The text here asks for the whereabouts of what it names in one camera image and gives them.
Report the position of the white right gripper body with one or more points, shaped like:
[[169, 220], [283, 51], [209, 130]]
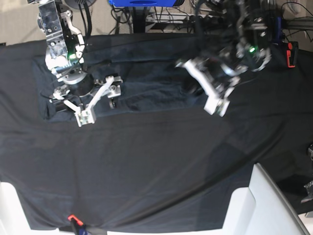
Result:
[[84, 112]]

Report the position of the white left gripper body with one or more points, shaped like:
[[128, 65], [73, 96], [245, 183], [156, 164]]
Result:
[[216, 79]]

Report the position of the dark blue-grey T-shirt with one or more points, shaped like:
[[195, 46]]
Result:
[[121, 75]]

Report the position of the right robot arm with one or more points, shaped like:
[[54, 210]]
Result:
[[63, 41]]

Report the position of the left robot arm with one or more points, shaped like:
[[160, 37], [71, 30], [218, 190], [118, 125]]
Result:
[[232, 37]]

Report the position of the black table cloth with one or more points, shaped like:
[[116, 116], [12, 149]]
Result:
[[158, 162]]

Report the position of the white power strip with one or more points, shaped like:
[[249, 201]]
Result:
[[164, 17]]

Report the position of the black table stand column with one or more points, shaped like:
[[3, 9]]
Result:
[[139, 15]]

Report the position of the red and black clamp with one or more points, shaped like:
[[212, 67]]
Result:
[[291, 54]]

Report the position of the blue box on stand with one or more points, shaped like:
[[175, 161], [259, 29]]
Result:
[[146, 3]]

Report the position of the round black floor grommet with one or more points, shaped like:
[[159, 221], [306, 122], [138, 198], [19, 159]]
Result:
[[75, 3]]

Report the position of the blue clamp at front edge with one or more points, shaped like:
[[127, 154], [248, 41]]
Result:
[[77, 226]]

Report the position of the white foam block right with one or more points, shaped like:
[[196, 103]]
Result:
[[261, 209]]

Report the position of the white foam block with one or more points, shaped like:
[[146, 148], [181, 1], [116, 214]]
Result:
[[12, 218], [261, 209]]

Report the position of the white foam block left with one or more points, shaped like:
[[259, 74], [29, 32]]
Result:
[[12, 218]]

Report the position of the blue clamp with black handle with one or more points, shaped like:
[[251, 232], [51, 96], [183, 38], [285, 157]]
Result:
[[277, 34]]

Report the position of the black metal bracket right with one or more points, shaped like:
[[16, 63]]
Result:
[[309, 189]]

